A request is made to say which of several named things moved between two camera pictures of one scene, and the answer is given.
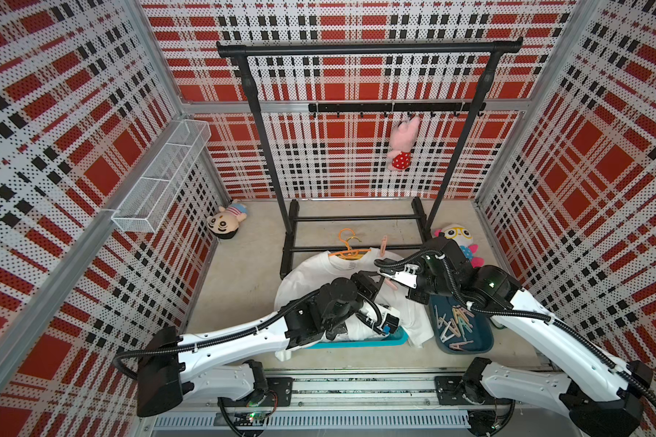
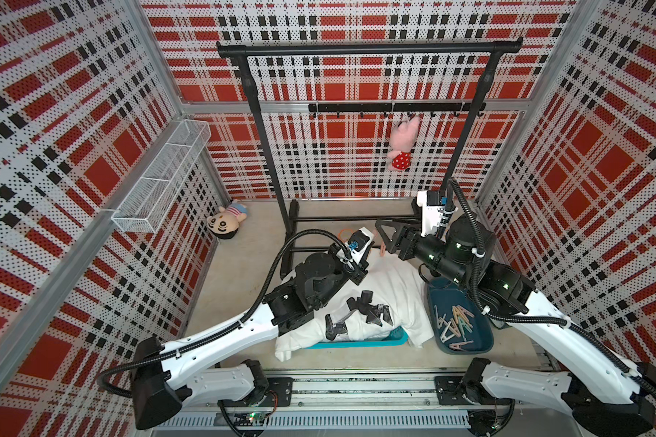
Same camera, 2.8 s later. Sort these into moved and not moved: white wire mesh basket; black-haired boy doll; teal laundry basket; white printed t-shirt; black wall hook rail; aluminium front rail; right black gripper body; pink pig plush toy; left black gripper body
Moved: white printed t-shirt; left black gripper body; right black gripper body
Not moved: white wire mesh basket; teal laundry basket; pink pig plush toy; aluminium front rail; black wall hook rail; black-haired boy doll
